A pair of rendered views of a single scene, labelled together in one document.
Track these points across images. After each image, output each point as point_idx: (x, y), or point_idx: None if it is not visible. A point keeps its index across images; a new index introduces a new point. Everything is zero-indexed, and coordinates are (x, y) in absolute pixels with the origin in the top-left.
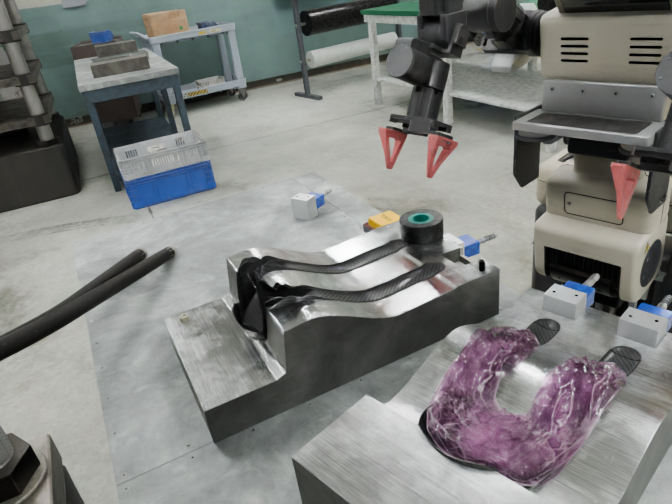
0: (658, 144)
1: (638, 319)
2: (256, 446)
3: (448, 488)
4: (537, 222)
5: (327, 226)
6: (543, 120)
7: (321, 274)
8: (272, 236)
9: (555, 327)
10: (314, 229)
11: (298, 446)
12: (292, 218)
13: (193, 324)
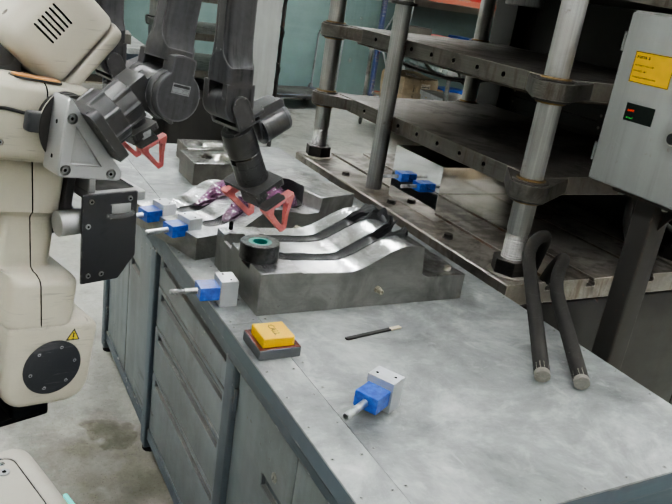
0: (142, 120)
1: (167, 201)
2: None
3: (298, 180)
4: (92, 319)
5: (347, 376)
6: (115, 185)
7: (347, 244)
8: (420, 380)
9: (203, 223)
10: (364, 376)
11: None
12: (401, 405)
13: (438, 266)
